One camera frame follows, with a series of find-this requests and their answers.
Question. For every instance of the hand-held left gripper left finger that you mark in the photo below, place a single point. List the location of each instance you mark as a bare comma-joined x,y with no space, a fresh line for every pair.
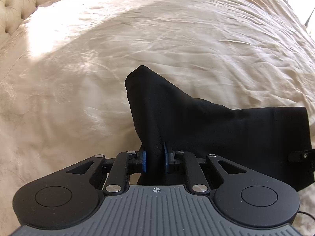
144,162

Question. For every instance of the black pants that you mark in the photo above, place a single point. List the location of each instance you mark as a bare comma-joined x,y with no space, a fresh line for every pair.
209,132

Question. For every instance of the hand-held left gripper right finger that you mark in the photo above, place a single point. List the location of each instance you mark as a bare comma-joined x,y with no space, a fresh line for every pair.
166,162

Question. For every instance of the beige tufted headboard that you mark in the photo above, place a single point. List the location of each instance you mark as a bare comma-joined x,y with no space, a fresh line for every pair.
17,2

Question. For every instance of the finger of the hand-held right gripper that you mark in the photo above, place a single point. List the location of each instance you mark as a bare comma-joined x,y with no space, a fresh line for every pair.
304,156

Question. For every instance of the beige floral bedspread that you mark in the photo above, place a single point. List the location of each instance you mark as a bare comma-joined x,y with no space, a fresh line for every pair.
98,78

